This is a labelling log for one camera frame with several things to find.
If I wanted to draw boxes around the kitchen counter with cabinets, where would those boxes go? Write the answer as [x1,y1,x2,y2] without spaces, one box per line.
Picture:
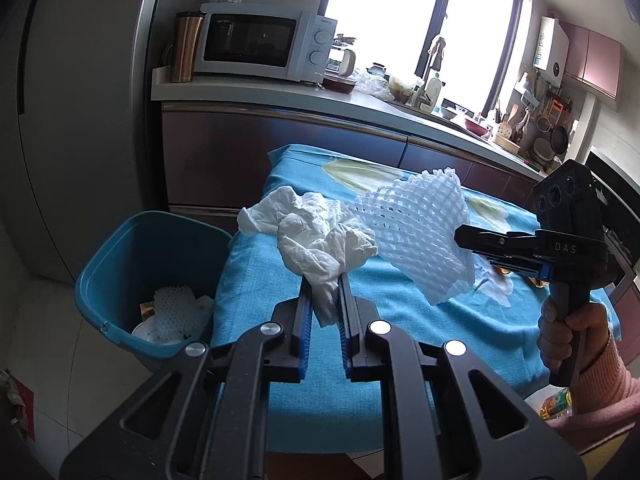
[151,67,551,241]

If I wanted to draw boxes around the white microwave oven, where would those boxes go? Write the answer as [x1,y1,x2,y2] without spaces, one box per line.
[192,2,338,82]

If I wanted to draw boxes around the red printed packet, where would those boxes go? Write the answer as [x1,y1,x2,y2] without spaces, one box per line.
[0,370,36,441]

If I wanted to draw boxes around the silver refrigerator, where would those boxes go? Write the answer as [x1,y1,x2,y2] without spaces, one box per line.
[0,0,173,281]

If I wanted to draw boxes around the pink sleeved right forearm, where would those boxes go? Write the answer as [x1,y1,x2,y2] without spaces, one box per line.
[550,332,640,453]

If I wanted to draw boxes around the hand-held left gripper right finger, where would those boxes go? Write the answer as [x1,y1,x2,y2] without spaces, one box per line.
[337,272,587,480]

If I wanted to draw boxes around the kitchen window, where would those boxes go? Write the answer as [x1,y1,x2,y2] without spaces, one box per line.
[325,0,531,116]

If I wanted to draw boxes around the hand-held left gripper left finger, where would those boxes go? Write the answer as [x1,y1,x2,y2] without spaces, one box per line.
[59,275,314,480]

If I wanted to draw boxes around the white paper towel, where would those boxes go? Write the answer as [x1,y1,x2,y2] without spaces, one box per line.
[237,186,378,328]

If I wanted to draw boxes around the white water heater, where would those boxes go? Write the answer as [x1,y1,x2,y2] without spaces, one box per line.
[532,16,571,86]

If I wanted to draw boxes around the pink wall cabinet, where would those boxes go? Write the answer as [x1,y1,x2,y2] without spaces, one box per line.
[562,22,623,101]

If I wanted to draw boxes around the copper thermos cup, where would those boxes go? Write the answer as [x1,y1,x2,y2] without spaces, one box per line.
[169,11,207,83]

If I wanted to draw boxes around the blue floral tablecloth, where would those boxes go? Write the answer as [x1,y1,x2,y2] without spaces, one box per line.
[212,144,613,453]

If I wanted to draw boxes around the blue plastic trash bin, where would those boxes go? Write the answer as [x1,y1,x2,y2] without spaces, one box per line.
[75,210,235,366]

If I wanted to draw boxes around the glass kettle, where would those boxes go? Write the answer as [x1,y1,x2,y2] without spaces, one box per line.
[327,34,358,78]

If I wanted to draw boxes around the clear plastic bag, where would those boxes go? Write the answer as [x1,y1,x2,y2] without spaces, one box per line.
[357,72,391,98]

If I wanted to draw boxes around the open-mesh white foam net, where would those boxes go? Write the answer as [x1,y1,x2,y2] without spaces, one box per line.
[352,169,475,306]

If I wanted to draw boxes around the dark red container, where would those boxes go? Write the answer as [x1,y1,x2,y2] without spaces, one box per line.
[322,75,358,95]

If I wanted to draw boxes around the round patterned paper cup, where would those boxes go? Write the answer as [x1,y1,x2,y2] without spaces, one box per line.
[132,322,188,346]

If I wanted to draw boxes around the person's right hand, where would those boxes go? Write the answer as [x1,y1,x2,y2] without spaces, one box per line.
[537,300,613,373]

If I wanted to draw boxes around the dense white foam net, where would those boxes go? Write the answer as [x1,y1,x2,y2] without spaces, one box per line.
[151,284,211,341]

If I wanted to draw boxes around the white colander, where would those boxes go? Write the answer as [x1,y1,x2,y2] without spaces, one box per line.
[492,127,523,154]

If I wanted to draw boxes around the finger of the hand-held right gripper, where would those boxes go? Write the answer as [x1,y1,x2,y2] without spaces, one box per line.
[455,225,543,256]
[482,254,553,283]

